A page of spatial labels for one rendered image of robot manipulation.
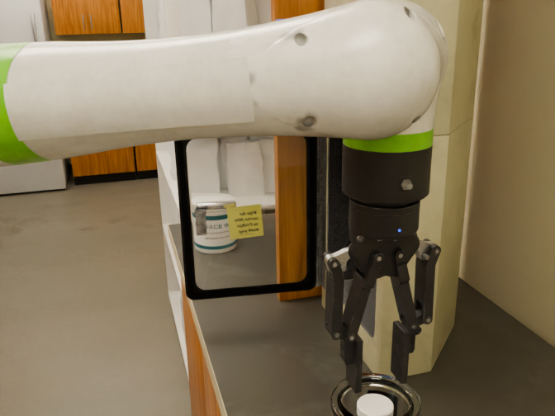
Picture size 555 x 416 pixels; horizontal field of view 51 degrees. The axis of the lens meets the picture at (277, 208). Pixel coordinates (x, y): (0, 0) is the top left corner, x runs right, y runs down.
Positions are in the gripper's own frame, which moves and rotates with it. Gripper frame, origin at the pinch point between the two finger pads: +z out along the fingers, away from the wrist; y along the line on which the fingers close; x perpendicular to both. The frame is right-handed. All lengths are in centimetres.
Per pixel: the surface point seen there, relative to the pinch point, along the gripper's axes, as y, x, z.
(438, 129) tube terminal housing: -25.1, -31.5, -20.2
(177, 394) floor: 14, -169, 122
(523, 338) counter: -52, -37, 28
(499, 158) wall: -59, -60, -6
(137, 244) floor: 22, -356, 121
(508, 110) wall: -59, -59, -17
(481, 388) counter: -34, -24, 28
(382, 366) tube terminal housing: -16.9, -31.6, 24.8
